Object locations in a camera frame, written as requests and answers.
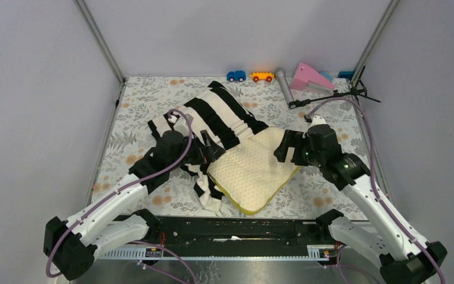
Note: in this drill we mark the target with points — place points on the black mini tripod stand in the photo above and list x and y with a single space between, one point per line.
356 90

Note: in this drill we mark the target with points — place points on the grey microphone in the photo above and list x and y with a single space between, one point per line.
280 76

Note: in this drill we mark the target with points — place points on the left aluminium frame post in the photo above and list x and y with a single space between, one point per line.
100 40

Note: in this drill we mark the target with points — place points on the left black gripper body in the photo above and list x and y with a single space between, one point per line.
194 157

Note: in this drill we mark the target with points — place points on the dark blue block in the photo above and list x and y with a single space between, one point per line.
346 75

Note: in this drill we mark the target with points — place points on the aluminium frame post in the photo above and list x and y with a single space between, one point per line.
100 40
382 24

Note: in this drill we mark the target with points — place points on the pink triangular block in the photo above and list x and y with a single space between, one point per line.
306 76

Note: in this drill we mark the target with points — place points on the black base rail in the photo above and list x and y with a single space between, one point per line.
237 237

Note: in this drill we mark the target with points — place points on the black white striped pillowcase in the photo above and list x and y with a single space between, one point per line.
228 123

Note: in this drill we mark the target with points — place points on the light blue block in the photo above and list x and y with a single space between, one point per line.
327 76

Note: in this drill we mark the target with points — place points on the floral patterned table mat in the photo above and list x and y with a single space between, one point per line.
306 196

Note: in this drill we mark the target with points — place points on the yellow white pillow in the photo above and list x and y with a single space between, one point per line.
249 174

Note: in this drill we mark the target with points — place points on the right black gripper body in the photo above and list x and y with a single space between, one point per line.
311 157

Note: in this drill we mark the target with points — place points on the right aluminium frame post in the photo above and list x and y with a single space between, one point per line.
382 24

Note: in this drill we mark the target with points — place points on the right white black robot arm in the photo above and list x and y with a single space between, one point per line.
398 250

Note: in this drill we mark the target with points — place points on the orange yellow toy car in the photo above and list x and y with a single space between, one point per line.
265 76

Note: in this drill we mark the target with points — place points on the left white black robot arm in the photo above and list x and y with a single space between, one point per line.
72 245

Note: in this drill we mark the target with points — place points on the blue toy car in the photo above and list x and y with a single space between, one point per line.
236 76

